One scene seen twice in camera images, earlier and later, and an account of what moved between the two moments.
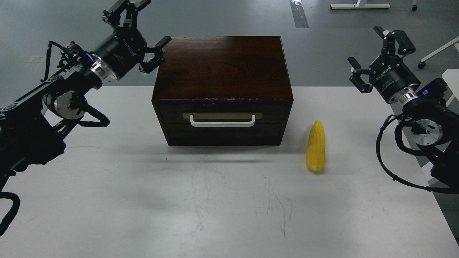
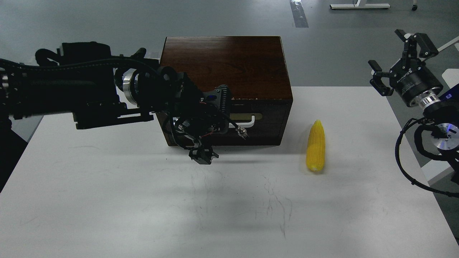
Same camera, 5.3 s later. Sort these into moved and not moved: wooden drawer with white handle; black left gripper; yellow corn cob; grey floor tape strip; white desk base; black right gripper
Moved: black right gripper; black left gripper
Not moved: yellow corn cob; wooden drawer with white handle; white desk base; grey floor tape strip
